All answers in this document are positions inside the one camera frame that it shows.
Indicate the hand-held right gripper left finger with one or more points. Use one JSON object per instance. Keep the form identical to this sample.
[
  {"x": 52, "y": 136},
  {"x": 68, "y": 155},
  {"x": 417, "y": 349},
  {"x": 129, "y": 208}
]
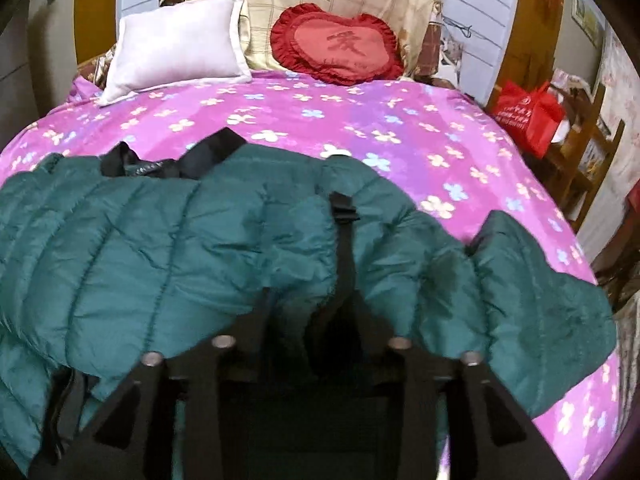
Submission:
[{"x": 239, "y": 330}]

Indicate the purple floral bedsheet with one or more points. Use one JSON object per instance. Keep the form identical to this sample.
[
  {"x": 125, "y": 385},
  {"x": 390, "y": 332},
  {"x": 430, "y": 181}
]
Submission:
[{"x": 375, "y": 125}]

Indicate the white pillow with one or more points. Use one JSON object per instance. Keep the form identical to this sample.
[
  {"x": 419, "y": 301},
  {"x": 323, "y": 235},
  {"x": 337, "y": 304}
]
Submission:
[{"x": 175, "y": 45}]

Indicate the wooden shelf rack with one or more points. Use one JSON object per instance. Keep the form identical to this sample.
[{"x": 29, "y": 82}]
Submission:
[{"x": 585, "y": 160}]

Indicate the red heart-shaped pillow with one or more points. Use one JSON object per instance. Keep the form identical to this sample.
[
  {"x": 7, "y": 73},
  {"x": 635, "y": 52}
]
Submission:
[{"x": 340, "y": 45}]

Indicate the green puffer jacket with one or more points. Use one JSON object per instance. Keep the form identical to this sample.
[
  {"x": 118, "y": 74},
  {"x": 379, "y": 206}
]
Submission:
[{"x": 175, "y": 250}]

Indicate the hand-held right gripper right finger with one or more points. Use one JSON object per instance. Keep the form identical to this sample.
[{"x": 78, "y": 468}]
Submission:
[{"x": 385, "y": 360}]

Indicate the red shopping bag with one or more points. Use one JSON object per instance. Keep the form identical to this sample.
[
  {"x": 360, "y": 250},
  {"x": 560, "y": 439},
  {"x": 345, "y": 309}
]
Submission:
[{"x": 525, "y": 115}]

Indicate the white slatted headboard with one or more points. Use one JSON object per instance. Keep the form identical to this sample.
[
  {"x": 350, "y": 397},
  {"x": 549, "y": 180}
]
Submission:
[{"x": 480, "y": 10}]

